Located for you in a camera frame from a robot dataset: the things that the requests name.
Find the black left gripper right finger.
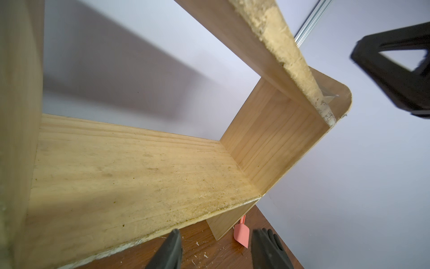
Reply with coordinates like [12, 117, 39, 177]
[251, 228, 293, 269]

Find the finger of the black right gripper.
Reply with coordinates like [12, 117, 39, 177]
[350, 22, 430, 119]

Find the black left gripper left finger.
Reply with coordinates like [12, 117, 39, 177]
[145, 229, 183, 269]

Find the wooden two-tier shelf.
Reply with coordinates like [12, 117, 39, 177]
[1, 1, 352, 269]

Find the pink plastic scoop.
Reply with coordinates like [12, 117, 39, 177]
[234, 215, 250, 248]

